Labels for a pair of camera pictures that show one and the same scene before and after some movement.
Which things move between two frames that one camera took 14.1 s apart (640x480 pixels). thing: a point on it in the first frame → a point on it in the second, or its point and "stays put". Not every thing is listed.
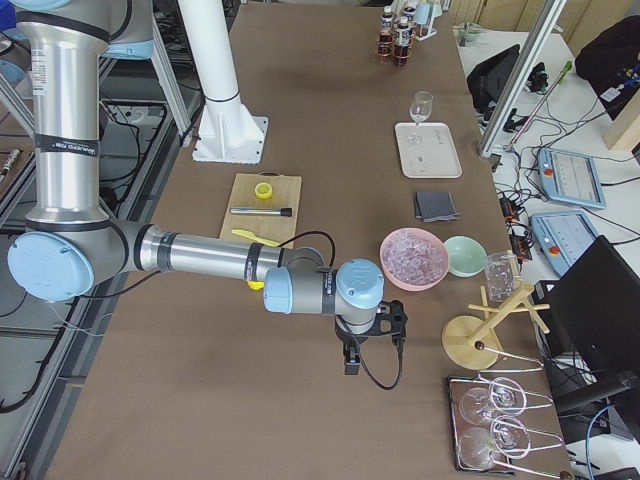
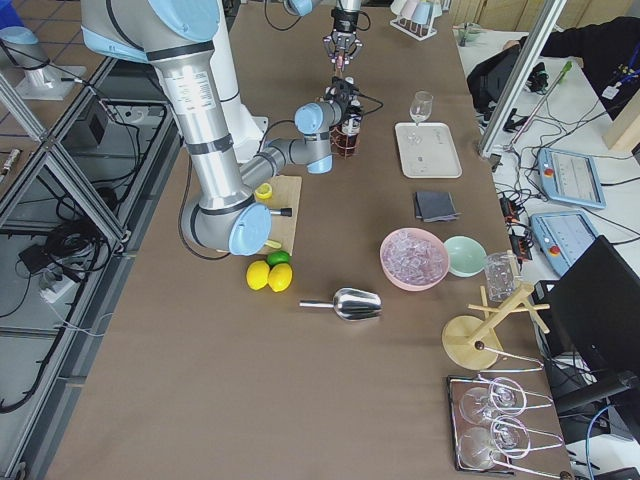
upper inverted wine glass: (506, 397) stays put
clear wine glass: (421, 106) stays put
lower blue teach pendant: (563, 236) stays put
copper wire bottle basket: (388, 51) → (345, 146)
